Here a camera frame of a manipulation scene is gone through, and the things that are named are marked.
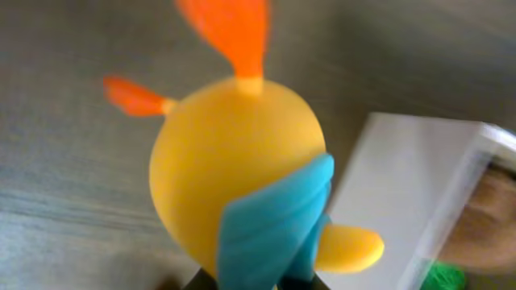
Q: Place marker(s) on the orange blue duck toy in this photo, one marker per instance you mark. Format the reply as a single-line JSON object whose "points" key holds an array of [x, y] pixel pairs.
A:
{"points": [[239, 174]]}

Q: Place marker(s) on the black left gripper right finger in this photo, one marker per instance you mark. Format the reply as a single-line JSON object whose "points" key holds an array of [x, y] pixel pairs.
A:
{"points": [[315, 283]]}

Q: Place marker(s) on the pink cardboard box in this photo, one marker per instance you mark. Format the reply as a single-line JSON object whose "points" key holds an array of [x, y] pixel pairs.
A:
{"points": [[409, 178]]}

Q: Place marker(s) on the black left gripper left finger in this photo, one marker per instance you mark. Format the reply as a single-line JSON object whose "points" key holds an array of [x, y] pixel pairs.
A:
{"points": [[202, 280]]}

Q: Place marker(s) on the brown plush chicken toy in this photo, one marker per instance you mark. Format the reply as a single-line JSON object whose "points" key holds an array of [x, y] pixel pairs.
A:
{"points": [[483, 239]]}

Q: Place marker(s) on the green lattice ball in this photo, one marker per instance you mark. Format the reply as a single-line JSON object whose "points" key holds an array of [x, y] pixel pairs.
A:
{"points": [[443, 276]]}

